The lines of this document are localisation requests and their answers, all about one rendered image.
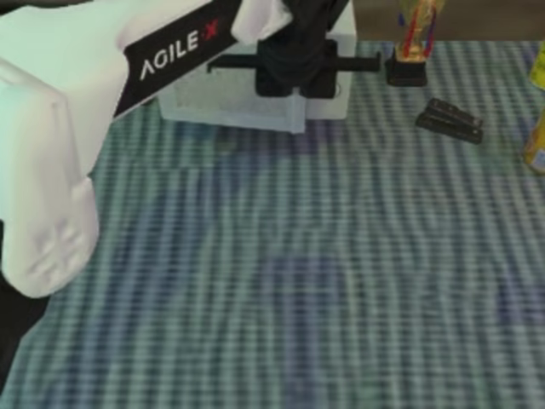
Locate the gold trophy with black base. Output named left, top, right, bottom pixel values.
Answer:
left=384, top=0, right=446, bottom=89

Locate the black stapler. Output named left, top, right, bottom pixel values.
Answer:
left=415, top=97, right=485, bottom=146

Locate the green checked tablecloth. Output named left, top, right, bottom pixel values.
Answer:
left=0, top=40, right=545, bottom=409

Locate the yellow can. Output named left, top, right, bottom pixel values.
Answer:
left=522, top=122, right=545, bottom=176
left=527, top=40, right=545, bottom=91

